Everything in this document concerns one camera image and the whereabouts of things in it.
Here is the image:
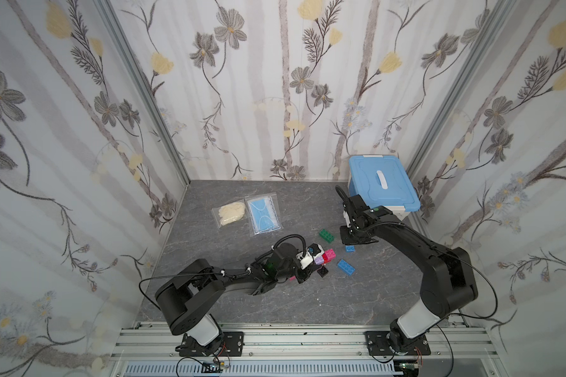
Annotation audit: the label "green lego brick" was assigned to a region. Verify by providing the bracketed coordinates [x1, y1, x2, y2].
[319, 229, 335, 243]

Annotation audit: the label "pink lego brick top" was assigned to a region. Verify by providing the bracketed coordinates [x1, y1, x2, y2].
[322, 249, 336, 264]

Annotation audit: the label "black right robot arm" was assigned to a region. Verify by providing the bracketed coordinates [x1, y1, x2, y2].
[333, 185, 489, 354]

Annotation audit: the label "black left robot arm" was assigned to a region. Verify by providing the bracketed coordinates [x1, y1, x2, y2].
[143, 234, 325, 351]

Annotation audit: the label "black lego brick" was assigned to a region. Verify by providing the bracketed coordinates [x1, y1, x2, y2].
[317, 266, 329, 277]

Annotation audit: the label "blue lid storage box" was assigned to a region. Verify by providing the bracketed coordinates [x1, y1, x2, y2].
[348, 155, 421, 220]

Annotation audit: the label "bagged blue face mask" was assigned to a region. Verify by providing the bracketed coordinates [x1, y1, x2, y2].
[245, 193, 282, 236]

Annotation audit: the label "bagged cream gloves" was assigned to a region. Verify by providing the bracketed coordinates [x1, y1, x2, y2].
[212, 200, 246, 228]

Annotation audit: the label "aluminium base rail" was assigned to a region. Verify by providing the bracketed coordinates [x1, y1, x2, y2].
[110, 322, 508, 376]

